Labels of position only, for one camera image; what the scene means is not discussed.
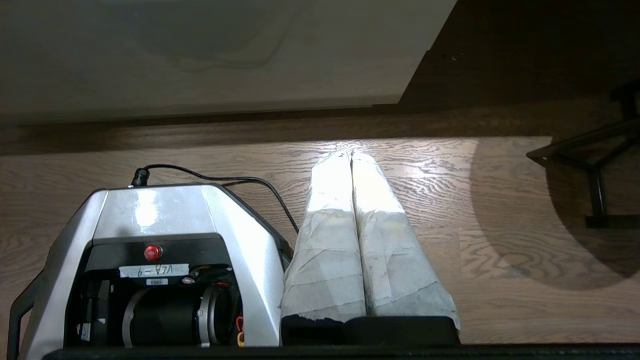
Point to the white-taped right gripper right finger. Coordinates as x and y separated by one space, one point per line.
395 260

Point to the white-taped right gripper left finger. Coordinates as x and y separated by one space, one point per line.
327 250

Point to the glossy white drawer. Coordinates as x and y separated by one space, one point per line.
200 50

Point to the silver and black robot base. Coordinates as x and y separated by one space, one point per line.
150 210

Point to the white handwritten label sticker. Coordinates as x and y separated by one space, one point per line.
155 270

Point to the red emergency stop button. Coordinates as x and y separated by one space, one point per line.
152 252

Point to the black metal stand frame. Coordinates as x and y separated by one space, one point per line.
596 200

